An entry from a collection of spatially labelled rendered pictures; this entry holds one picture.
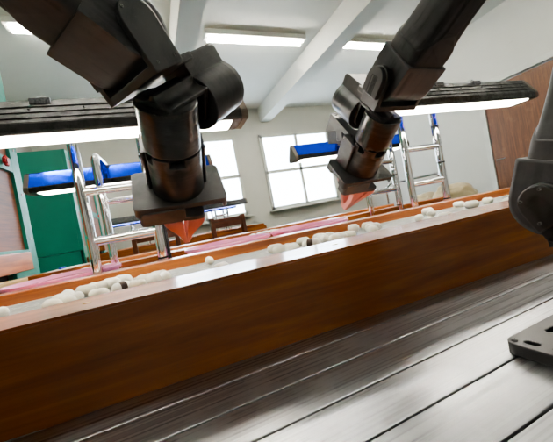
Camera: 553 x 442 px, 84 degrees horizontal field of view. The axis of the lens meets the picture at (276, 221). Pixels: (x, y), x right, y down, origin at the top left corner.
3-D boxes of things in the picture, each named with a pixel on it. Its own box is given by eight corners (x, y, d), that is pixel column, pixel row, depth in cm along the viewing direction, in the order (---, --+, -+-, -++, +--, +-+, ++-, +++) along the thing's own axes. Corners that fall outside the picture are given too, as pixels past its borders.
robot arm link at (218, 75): (211, 120, 40) (151, 25, 35) (259, 96, 35) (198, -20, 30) (152, 166, 33) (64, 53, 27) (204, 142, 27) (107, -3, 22)
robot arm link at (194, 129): (175, 128, 36) (166, 67, 31) (217, 144, 35) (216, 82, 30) (132, 158, 31) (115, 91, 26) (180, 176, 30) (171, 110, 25)
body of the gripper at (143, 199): (133, 185, 37) (118, 131, 32) (216, 175, 41) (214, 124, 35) (136, 223, 33) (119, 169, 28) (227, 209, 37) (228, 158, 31)
